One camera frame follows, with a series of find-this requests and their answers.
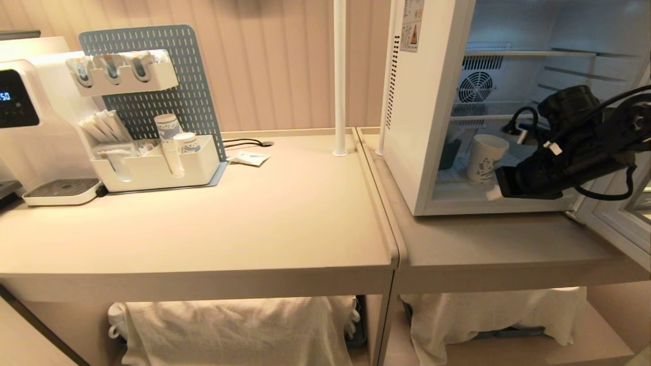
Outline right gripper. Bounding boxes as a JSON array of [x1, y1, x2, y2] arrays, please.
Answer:
[[485, 126, 634, 201]]

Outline white printed paper cup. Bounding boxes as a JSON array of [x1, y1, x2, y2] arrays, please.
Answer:
[[466, 134, 510, 184]]

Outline round fridge fan grille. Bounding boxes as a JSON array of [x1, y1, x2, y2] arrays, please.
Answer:
[[457, 71, 495, 104]]

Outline white mini fridge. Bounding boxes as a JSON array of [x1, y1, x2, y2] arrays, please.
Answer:
[[382, 0, 651, 217]]

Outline white fridge door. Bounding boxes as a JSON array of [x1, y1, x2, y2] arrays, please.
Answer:
[[566, 147, 651, 271]]

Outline short paper cup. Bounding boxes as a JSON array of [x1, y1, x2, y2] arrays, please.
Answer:
[[173, 132, 201, 155]]

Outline tall paper cup stack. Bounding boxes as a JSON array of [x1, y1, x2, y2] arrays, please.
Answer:
[[154, 113, 185, 178]]

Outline narrow beige table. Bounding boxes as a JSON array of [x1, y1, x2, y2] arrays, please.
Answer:
[[356, 127, 651, 366]]

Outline dark small container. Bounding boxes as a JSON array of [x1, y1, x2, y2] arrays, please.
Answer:
[[439, 138, 463, 171]]

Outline white cloth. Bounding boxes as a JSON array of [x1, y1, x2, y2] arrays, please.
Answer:
[[401, 287, 588, 366], [107, 296, 361, 366]]

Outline warning sticker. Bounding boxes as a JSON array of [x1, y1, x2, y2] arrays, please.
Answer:
[[399, 0, 425, 53]]

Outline thick white pole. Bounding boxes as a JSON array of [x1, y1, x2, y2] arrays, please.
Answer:
[[333, 0, 349, 157]]

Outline white sachet packet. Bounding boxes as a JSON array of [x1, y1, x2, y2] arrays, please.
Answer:
[[227, 151, 271, 167]]

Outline wide beige table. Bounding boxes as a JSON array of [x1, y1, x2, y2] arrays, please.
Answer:
[[0, 127, 401, 366]]

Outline blue pegboard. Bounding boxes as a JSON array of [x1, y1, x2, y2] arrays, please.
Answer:
[[78, 24, 227, 163]]

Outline white organizer box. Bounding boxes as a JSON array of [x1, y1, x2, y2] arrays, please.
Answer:
[[91, 134, 221, 193]]

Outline silver coffee capsule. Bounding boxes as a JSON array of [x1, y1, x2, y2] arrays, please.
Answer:
[[99, 53, 124, 85], [127, 50, 155, 83], [73, 56, 96, 88]]

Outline white pegboard shelf tray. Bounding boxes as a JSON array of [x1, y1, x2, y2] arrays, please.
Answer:
[[66, 49, 180, 98]]

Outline white stir stick packets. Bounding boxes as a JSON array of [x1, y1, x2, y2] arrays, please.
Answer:
[[78, 109, 134, 145]]

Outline white water dispenser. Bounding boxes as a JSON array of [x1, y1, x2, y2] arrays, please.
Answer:
[[0, 36, 105, 207]]

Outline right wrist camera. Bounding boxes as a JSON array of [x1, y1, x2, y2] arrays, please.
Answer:
[[537, 84, 605, 134]]

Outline fridge wire shelf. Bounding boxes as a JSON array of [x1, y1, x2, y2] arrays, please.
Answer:
[[464, 47, 627, 58]]

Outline black power cable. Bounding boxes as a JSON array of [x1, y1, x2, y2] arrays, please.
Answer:
[[222, 138, 275, 149]]

